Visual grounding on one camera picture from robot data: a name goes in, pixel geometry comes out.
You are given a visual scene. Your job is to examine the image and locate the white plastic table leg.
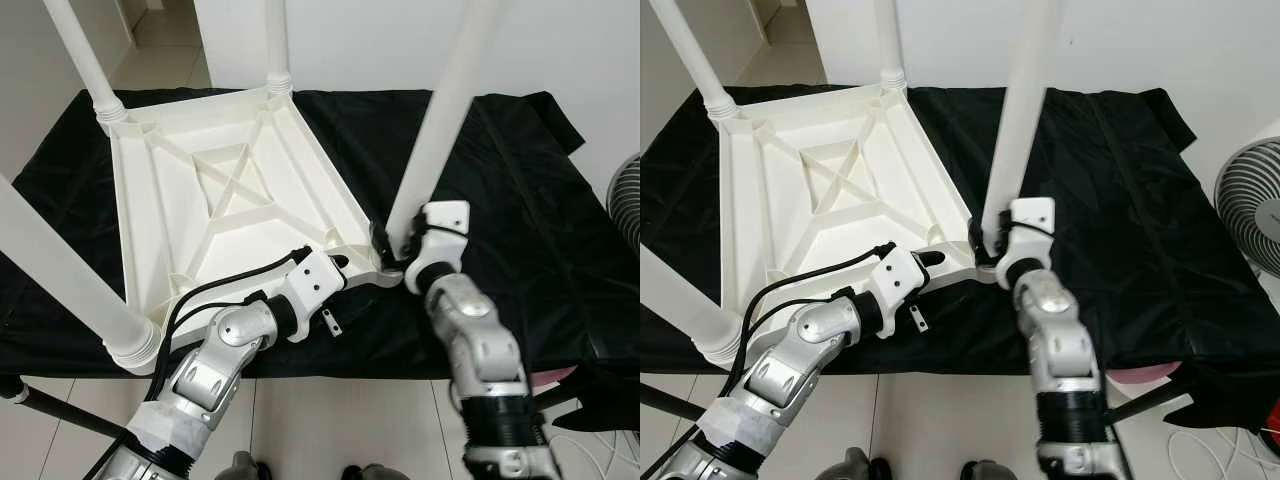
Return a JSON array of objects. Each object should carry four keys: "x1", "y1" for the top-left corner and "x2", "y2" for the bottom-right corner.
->
[
  {"x1": 0, "y1": 175, "x2": 163, "y2": 376},
  {"x1": 980, "y1": 0, "x2": 1061, "y2": 246},
  {"x1": 263, "y1": 0, "x2": 294, "y2": 98},
  {"x1": 42, "y1": 0, "x2": 131, "y2": 126},
  {"x1": 873, "y1": 0, "x2": 908, "y2": 93},
  {"x1": 648, "y1": 0, "x2": 741, "y2": 121},
  {"x1": 640, "y1": 245, "x2": 743, "y2": 369},
  {"x1": 385, "y1": 0, "x2": 511, "y2": 251}
]

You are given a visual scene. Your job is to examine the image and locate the white plastic table top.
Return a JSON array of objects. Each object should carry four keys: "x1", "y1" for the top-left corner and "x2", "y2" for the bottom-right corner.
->
[
  {"x1": 712, "y1": 82, "x2": 1001, "y2": 346},
  {"x1": 105, "y1": 85, "x2": 411, "y2": 346}
]

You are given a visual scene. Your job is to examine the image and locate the black cloth table cover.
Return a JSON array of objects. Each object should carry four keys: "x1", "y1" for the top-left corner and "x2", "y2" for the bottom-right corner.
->
[
  {"x1": 0, "y1": 88, "x2": 641, "y2": 433},
  {"x1": 640, "y1": 85, "x2": 1280, "y2": 426}
]

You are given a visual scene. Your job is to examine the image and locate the grey robot right foot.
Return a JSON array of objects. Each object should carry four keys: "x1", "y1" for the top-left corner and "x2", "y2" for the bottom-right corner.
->
[
  {"x1": 960, "y1": 460, "x2": 1026, "y2": 480},
  {"x1": 342, "y1": 462, "x2": 411, "y2": 480}
]

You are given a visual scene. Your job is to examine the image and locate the grey robot foot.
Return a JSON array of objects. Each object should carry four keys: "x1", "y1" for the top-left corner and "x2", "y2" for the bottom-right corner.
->
[
  {"x1": 815, "y1": 447, "x2": 891, "y2": 480},
  {"x1": 342, "y1": 462, "x2": 411, "y2": 480},
  {"x1": 218, "y1": 452, "x2": 273, "y2": 480},
  {"x1": 960, "y1": 460, "x2": 1026, "y2": 480}
]

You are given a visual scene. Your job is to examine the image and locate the grey robot left foot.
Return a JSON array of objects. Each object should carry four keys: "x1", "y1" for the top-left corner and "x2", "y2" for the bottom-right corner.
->
[
  {"x1": 218, "y1": 452, "x2": 273, "y2": 480},
  {"x1": 815, "y1": 447, "x2": 891, "y2": 480}
]

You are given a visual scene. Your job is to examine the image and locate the white standing fan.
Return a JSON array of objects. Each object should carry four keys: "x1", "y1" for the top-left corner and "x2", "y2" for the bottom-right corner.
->
[
  {"x1": 1213, "y1": 138, "x2": 1280, "y2": 281},
  {"x1": 605, "y1": 150, "x2": 641, "y2": 251}
]

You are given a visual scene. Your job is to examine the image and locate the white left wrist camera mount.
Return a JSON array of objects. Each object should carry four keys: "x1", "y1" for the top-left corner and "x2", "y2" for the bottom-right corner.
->
[
  {"x1": 865, "y1": 245, "x2": 931, "y2": 339},
  {"x1": 272, "y1": 250, "x2": 349, "y2": 344}
]

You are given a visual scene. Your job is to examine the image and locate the white thin floor cable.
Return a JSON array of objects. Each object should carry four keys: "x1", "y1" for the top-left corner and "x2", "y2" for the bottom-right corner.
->
[
  {"x1": 575, "y1": 430, "x2": 641, "y2": 480},
  {"x1": 1195, "y1": 425, "x2": 1280, "y2": 480}
]

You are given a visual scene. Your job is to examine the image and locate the white door frame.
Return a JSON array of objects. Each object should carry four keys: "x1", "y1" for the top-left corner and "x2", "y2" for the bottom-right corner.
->
[
  {"x1": 750, "y1": 0, "x2": 801, "y2": 41},
  {"x1": 115, "y1": 0, "x2": 151, "y2": 46}
]

